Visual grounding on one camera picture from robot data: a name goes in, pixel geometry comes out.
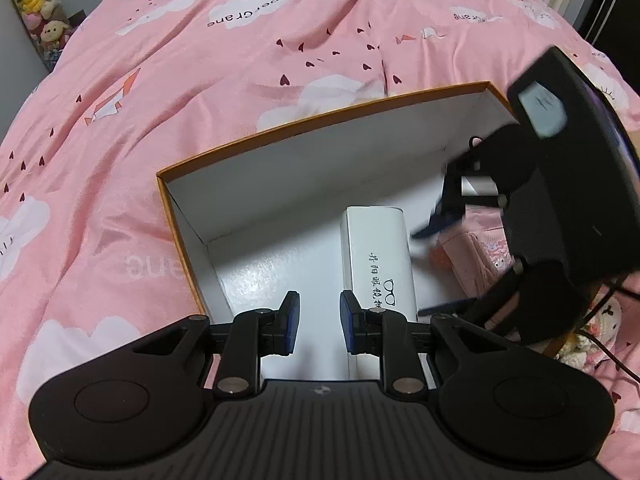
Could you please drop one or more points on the pink printed blanket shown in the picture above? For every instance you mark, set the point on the pink printed blanket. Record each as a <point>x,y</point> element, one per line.
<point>200,85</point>

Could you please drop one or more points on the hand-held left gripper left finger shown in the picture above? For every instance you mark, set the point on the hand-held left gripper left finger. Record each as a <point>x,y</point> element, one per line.
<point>291,322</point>

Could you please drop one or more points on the white glasses case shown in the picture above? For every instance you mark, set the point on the white glasses case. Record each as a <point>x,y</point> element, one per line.
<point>375,250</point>

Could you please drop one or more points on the pink fabric pouch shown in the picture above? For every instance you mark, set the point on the pink fabric pouch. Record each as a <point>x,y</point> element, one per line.
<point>470,260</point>

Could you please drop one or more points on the orange cardboard box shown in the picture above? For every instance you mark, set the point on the orange cardboard box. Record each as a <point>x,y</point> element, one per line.
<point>280,175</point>

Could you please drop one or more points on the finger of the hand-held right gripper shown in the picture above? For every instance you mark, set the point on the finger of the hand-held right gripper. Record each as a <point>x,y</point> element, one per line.
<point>435,224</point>
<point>445,308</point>

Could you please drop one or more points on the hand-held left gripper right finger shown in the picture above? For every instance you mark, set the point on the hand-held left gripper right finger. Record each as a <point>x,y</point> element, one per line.
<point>348,322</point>

